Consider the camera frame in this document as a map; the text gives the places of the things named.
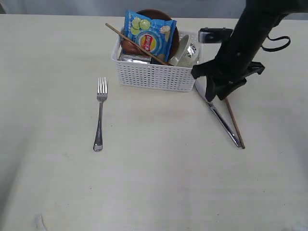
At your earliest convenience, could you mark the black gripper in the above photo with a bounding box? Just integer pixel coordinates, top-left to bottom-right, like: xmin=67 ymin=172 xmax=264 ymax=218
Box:
xmin=191 ymin=56 xmax=265 ymax=101

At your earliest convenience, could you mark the brown wooden chopstick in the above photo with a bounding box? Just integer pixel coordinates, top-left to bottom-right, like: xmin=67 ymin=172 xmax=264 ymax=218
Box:
xmin=225 ymin=98 xmax=245 ymax=149
xmin=105 ymin=23 xmax=172 ymax=66

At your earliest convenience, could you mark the silver metal table knife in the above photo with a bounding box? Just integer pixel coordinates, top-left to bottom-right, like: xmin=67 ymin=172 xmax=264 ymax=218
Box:
xmin=194 ymin=80 xmax=241 ymax=148

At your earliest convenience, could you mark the silver metal fork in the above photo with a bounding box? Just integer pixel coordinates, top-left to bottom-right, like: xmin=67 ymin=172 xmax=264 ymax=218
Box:
xmin=93 ymin=77 xmax=108 ymax=152

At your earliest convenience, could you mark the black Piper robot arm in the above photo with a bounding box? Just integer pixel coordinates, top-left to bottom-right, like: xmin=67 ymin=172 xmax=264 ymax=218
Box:
xmin=191 ymin=0 xmax=308 ymax=102

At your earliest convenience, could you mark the grey speckled ceramic bowl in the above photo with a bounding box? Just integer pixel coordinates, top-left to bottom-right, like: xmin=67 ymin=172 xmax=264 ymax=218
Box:
xmin=168 ymin=34 xmax=200 ymax=68

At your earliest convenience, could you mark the white perforated plastic basket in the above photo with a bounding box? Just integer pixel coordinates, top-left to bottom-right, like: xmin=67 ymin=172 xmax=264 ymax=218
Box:
xmin=111 ymin=37 xmax=195 ymax=92

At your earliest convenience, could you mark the silver foil packet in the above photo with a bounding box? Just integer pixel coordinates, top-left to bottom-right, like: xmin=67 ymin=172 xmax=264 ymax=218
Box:
xmin=118 ymin=54 xmax=152 ymax=64

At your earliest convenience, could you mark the blue Lays chips bag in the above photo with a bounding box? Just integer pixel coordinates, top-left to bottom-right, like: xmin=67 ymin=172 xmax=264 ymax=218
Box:
xmin=124 ymin=9 xmax=178 ymax=62

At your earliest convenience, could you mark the brown wooden spoon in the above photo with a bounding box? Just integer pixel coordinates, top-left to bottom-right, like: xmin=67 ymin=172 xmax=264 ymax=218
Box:
xmin=121 ymin=40 xmax=139 ymax=55

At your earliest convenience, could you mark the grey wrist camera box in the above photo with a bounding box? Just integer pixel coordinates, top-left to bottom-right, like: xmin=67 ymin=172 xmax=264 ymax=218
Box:
xmin=198 ymin=27 xmax=233 ymax=44

